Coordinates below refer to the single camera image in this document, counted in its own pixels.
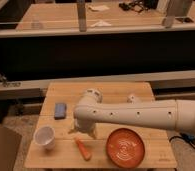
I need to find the brown cardboard box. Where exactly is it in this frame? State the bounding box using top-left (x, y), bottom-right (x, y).
top-left (0, 124), bottom-right (22, 171)

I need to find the orange ridged plate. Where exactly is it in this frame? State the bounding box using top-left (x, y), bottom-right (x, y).
top-left (106, 128), bottom-right (145, 169)

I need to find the black cable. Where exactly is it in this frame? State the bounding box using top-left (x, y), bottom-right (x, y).
top-left (168, 132), bottom-right (195, 153)

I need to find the black cluttered equipment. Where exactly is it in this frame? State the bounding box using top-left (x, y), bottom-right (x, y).
top-left (119, 0), bottom-right (158, 13)

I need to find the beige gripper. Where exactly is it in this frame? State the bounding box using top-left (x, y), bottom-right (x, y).
top-left (68, 125), bottom-right (97, 139)

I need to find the blue sponge block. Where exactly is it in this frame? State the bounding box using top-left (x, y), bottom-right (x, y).
top-left (54, 103), bottom-right (66, 119)

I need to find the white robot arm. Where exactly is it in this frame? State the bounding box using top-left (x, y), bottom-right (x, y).
top-left (71, 89), bottom-right (195, 137)

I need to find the small wooden table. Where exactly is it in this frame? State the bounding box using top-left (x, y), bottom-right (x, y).
top-left (24, 82), bottom-right (178, 170)

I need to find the long wooden workbench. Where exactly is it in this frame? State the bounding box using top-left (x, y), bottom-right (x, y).
top-left (0, 1), bottom-right (195, 38)

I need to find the orange pepper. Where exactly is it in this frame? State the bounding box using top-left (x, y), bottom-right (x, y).
top-left (74, 138), bottom-right (92, 161)

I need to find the grey metal post right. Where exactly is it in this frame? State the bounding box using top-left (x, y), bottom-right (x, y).
top-left (162, 0), bottom-right (193, 28)

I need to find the grey metal post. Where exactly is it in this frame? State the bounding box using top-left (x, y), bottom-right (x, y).
top-left (162, 0), bottom-right (193, 28)
top-left (77, 0), bottom-right (87, 32)

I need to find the white plastic bottle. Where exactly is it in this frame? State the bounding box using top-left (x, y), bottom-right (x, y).
top-left (127, 94), bottom-right (140, 103)

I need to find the white paper sheet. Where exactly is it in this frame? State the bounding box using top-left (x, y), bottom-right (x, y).
top-left (88, 5), bottom-right (110, 11)

